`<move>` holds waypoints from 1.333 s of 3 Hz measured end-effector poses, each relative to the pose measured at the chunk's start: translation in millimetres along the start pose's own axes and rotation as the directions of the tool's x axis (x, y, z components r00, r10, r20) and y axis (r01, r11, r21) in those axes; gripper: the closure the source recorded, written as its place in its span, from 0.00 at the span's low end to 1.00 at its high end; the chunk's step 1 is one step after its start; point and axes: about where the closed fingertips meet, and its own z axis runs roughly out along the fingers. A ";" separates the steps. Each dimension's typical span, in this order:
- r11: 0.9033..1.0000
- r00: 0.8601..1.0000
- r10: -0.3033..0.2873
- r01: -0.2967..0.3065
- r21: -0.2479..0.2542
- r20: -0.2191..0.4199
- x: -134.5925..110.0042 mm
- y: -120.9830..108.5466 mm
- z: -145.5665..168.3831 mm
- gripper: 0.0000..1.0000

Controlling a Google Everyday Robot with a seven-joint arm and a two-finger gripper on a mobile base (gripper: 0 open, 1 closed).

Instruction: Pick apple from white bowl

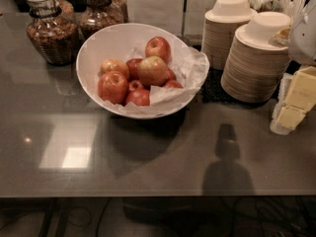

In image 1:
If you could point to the black mat under bowls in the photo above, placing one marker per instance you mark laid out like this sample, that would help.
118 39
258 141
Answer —
212 91

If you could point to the white sign panel left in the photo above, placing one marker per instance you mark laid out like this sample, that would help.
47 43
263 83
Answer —
164 14

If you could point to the dark red apple behind centre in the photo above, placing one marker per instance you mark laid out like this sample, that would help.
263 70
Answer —
132 65

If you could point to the glass cereal jar left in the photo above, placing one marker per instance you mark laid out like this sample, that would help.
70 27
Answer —
54 34

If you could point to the stack of paper bowls front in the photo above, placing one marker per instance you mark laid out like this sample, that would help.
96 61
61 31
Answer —
255 65

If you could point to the red apple top back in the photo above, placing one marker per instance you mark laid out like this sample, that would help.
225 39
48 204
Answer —
158 46

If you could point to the white bowl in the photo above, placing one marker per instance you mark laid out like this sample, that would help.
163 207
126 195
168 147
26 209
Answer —
123 41

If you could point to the large red apple front left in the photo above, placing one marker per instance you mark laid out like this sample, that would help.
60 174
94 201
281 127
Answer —
113 87

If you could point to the stack of paper bowls rear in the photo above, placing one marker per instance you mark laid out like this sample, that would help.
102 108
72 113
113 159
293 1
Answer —
220 24

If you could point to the stack of paper bowls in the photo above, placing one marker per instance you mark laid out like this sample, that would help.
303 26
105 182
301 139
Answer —
255 65
220 24

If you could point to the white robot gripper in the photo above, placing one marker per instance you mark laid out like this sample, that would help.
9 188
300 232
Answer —
304 39

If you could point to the red apple right front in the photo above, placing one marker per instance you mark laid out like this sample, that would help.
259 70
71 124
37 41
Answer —
173 84

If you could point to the glass cereal jar middle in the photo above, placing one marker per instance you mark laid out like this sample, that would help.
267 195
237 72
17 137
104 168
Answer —
99 14

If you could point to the white paper liner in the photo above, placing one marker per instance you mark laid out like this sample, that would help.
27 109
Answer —
192 69

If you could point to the small red apple middle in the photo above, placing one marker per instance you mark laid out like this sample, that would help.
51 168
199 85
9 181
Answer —
135 85

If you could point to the red apple right behind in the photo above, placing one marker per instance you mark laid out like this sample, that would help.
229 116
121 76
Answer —
171 75

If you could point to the yellow-red apple left back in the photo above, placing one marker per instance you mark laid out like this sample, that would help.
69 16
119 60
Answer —
114 64

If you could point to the red apple front centre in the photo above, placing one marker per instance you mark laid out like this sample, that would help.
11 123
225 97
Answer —
140 97

